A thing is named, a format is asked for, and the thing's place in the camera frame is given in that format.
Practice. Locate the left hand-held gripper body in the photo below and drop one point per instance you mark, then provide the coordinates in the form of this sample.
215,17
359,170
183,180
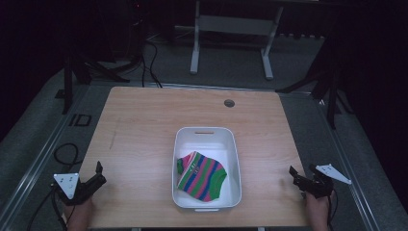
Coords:
71,187

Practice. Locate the black floor tape marking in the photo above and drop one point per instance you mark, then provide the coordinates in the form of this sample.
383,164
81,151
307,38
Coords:
80,120

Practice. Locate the white plastic bin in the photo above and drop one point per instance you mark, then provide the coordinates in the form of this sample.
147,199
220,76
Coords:
229,179

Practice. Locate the black metal stand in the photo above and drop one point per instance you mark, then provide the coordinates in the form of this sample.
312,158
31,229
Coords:
327,80
75,69

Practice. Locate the person's right hand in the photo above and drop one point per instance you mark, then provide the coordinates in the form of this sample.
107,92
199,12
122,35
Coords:
317,210

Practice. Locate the person's left hand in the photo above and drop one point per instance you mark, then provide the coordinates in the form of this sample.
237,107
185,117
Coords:
79,214

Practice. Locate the striped green pink blue garment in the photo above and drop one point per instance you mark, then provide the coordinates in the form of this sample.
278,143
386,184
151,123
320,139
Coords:
200,178

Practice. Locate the white metal desk frame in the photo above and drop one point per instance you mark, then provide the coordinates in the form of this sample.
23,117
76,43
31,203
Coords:
237,25

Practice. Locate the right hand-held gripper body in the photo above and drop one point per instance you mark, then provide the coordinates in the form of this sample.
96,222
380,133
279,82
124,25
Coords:
322,181

